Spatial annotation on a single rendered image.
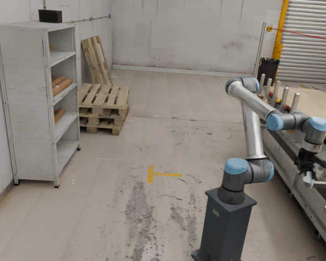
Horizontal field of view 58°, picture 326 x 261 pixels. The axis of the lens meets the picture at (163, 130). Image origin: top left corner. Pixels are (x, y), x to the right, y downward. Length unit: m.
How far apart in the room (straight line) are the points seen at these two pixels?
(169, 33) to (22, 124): 6.55
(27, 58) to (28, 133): 0.71
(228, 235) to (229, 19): 7.59
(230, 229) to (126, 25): 7.56
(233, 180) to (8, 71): 2.09
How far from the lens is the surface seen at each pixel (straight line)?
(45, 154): 3.10
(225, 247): 2.24
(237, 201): 2.07
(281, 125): 1.66
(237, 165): 1.98
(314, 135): 1.68
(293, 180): 3.39
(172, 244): 2.59
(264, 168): 2.09
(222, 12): 9.10
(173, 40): 8.99
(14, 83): 2.95
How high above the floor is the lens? 1.77
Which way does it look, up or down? 22 degrees down
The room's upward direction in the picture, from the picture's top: 4 degrees clockwise
